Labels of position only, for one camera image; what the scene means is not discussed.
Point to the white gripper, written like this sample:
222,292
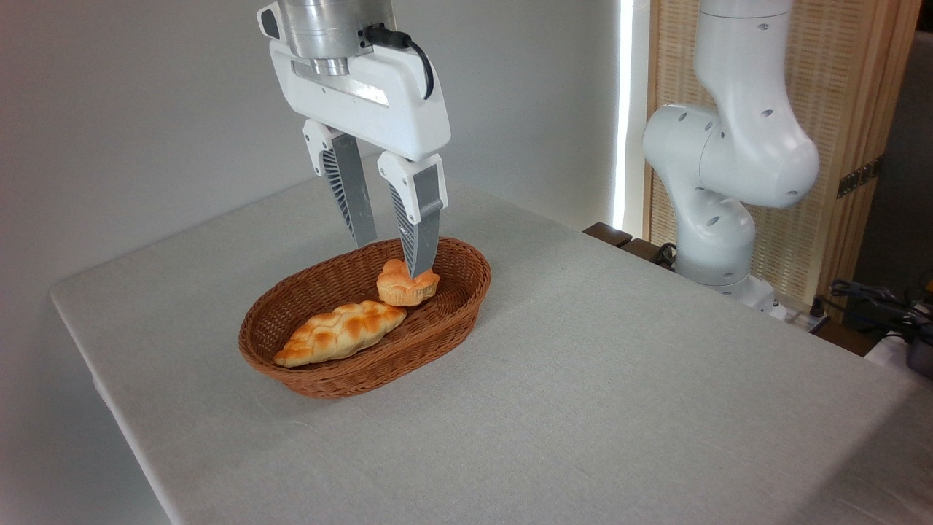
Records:
379,102

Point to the small round bread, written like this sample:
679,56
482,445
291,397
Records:
401,288

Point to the long braided bread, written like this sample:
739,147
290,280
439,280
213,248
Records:
342,332

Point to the brown wicker oval basket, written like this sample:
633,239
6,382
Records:
437,328

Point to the dark wooden base platform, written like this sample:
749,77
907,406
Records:
619,239

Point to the light grey tablecloth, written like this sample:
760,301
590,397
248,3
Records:
583,401

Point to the white power strip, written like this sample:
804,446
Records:
798,313

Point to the dark metal screen hinge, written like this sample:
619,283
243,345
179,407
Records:
860,177

